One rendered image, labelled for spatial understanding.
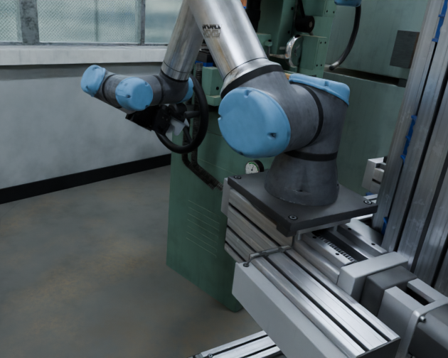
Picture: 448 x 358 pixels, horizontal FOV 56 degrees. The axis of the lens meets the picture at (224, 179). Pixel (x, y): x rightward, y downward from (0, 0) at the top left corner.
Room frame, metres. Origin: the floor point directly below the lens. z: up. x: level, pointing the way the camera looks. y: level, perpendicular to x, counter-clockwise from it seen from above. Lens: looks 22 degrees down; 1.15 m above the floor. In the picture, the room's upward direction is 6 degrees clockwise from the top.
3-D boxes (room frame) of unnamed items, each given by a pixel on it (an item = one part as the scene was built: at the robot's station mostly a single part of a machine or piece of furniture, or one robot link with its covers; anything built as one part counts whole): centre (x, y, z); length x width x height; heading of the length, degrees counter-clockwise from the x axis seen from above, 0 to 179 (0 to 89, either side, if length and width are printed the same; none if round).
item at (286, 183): (0.80, -0.16, 0.87); 0.15 x 0.15 x 0.10
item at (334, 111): (0.79, -0.15, 0.98); 0.13 x 0.12 x 0.14; 137
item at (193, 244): (1.73, -0.12, 0.35); 0.58 x 0.45 x 0.71; 139
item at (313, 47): (1.68, -0.28, 1.02); 0.09 x 0.07 x 0.12; 49
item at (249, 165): (1.31, -0.10, 0.65); 0.06 x 0.04 x 0.08; 49
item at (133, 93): (1.01, 0.24, 0.94); 0.11 x 0.11 x 0.08; 47
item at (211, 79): (1.49, 0.08, 0.91); 0.15 x 0.14 x 0.09; 49
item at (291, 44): (1.66, -0.22, 1.02); 0.12 x 0.03 x 0.12; 139
